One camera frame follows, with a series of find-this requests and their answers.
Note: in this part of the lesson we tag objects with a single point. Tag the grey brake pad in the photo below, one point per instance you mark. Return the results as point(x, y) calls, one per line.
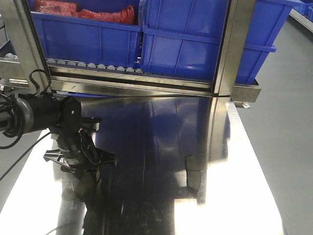
point(88, 186)
point(193, 171)

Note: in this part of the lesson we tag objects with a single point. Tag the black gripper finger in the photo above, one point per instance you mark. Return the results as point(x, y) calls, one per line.
point(54, 155)
point(104, 157)

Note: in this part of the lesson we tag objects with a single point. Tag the lower blue bin under table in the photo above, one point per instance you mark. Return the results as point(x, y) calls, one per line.
point(82, 94)

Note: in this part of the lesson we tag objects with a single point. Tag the grey camera on gripper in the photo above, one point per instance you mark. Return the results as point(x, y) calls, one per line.
point(91, 124)

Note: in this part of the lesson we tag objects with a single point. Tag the stainless steel rack frame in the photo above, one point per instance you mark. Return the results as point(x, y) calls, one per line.
point(19, 24)

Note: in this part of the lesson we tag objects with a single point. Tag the grey roller conveyor track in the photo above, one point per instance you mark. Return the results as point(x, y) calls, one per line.
point(92, 65)

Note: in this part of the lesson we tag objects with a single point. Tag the blue plastic bin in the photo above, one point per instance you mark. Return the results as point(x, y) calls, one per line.
point(91, 41)
point(183, 37)

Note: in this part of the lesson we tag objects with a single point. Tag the left blue plastic bin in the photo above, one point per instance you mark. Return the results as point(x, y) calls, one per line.
point(91, 41)

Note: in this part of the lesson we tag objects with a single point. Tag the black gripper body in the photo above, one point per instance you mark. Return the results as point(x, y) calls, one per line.
point(75, 143)

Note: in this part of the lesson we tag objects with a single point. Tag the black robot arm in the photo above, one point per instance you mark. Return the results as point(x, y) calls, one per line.
point(27, 113)

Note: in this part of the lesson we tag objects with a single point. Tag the right blue plastic bin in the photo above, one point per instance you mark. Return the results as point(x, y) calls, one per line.
point(183, 37)

